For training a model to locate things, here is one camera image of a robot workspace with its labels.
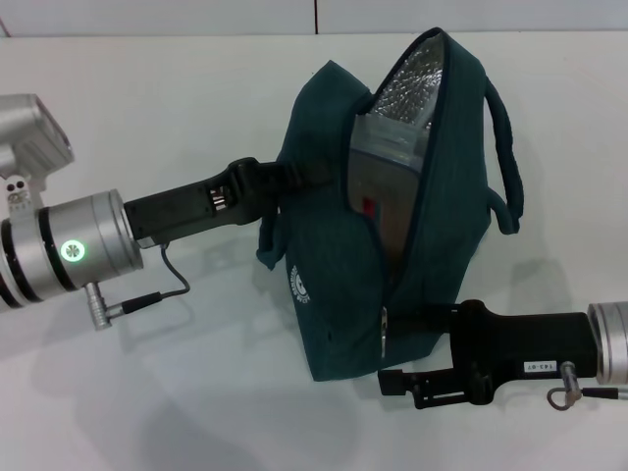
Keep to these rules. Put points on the dark teal insulated lunch bag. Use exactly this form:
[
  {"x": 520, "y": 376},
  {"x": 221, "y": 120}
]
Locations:
[{"x": 319, "y": 235}]

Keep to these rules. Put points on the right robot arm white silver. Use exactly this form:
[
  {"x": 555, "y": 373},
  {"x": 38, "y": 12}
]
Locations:
[{"x": 613, "y": 343}]

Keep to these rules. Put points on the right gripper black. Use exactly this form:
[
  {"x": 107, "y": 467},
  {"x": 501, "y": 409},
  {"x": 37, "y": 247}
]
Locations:
[{"x": 530, "y": 343}]

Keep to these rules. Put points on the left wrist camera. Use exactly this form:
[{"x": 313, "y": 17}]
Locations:
[{"x": 34, "y": 132}]

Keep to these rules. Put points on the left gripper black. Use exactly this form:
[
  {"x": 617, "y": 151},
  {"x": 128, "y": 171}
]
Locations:
[{"x": 186, "y": 211}]

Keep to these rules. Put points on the clear food container blue seal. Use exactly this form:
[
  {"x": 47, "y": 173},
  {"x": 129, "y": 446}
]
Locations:
[{"x": 387, "y": 176}]

